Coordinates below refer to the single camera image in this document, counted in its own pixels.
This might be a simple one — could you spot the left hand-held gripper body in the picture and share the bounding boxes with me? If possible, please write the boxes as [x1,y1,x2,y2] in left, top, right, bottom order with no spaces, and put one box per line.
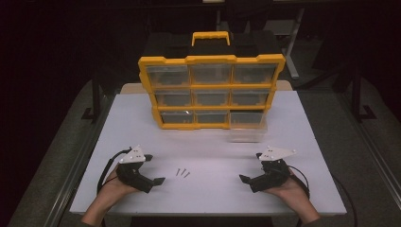
[114,144,156,194]

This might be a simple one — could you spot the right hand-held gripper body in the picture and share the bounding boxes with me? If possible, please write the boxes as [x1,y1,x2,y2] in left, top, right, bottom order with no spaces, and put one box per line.
[250,145,298,194]

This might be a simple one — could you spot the clear plastic screw drawer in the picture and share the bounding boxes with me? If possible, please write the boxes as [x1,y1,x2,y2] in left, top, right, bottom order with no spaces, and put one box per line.
[228,112,269,144]

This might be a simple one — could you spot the person's right hand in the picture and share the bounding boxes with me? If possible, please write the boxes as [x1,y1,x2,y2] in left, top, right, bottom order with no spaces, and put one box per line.
[264,171,312,206]

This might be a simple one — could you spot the person's left hand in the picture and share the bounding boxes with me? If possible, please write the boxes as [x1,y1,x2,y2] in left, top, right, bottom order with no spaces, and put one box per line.
[99,164,140,203]

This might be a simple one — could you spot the black metal stand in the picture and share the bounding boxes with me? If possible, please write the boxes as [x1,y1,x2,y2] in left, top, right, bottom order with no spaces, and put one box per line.
[80,70,102,123]
[350,67,378,123]

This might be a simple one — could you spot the grid of clear drawers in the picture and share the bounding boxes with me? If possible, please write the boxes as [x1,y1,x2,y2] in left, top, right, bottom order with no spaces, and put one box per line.
[145,63,279,125]

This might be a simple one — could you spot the yellow black storage organizer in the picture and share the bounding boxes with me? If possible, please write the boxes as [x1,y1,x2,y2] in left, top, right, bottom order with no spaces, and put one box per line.
[137,30,288,131]

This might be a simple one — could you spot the white desk leg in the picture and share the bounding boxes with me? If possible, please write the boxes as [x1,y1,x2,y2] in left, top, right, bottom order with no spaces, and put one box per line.
[281,8,306,80]

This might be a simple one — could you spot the left hand-held gripper cable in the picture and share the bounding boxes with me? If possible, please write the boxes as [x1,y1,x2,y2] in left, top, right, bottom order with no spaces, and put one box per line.
[96,147,133,197]

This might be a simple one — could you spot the hand-held gripper cable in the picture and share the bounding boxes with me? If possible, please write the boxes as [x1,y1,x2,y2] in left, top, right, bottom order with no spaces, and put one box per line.
[96,147,133,197]
[287,165,312,201]

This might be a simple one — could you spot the right hand-held gripper cable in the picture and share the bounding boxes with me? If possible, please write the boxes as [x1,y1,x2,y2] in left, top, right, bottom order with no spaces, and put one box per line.
[287,165,312,201]

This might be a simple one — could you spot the aluminium frame rail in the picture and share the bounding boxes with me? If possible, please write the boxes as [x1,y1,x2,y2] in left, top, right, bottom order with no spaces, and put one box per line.
[338,94,401,202]
[42,94,115,227]

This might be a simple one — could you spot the black cable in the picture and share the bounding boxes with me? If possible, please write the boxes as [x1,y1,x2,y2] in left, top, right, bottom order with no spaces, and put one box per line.
[330,174,359,227]

